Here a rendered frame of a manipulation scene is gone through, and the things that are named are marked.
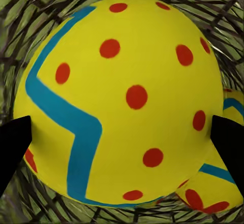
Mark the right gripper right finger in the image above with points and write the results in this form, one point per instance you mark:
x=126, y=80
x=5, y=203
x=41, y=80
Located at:
x=228, y=138

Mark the wicker basket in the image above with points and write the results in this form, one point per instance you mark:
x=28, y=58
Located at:
x=227, y=65

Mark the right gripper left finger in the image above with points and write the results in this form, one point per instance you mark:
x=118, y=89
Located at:
x=15, y=138

